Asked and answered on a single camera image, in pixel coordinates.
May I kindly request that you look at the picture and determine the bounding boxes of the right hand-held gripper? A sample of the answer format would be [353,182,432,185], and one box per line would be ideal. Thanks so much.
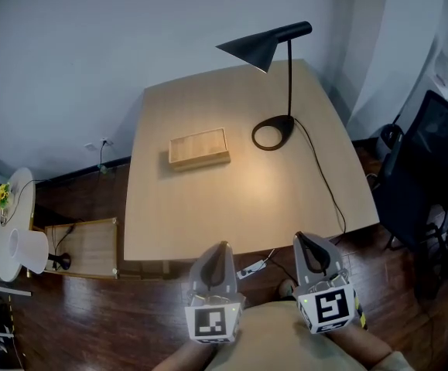
[292,232,359,335]

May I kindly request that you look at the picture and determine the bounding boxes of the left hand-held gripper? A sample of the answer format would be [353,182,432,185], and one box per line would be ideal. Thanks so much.
[184,241,245,345]

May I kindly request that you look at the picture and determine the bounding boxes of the black desk lamp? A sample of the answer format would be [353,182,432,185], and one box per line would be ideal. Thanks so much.
[215,20,313,152]

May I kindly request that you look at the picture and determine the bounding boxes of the person's left forearm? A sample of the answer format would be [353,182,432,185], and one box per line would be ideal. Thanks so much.
[149,338,217,371]

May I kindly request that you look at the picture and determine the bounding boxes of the person's right forearm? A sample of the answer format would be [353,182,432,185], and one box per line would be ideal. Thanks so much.
[326,324,394,371]

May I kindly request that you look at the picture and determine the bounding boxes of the person's foot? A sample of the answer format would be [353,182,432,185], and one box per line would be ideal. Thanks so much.
[277,278,299,299]

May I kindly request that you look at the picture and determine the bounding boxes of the white power strip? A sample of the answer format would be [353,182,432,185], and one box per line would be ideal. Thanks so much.
[236,259,268,281]

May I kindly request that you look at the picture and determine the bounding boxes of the person's beige shirt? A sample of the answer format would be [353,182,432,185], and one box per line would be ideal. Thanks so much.
[203,299,416,371]

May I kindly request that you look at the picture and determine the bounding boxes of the wooden box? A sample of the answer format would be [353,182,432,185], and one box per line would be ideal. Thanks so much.
[168,127,232,172]

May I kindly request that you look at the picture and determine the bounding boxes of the black mesh office chair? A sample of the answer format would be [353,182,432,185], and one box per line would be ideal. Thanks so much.
[371,89,448,299]

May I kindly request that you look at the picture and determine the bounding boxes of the white shade table lamp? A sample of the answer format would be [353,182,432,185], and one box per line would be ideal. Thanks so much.
[8,227,72,274]

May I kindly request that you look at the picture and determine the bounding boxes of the white round side table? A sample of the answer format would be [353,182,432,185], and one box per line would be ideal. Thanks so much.
[0,167,37,284]

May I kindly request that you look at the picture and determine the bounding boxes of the yellow flowers in vase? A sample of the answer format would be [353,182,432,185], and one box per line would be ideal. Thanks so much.
[0,182,12,210]

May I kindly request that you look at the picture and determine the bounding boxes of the yellow black strap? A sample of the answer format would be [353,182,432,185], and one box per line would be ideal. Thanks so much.
[354,294,369,331]

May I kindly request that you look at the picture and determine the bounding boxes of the black lamp cable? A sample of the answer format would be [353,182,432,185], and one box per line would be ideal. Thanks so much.
[292,117,347,243]

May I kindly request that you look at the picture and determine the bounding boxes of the thin black wall cable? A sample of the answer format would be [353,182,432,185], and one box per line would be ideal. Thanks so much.
[96,141,111,174]

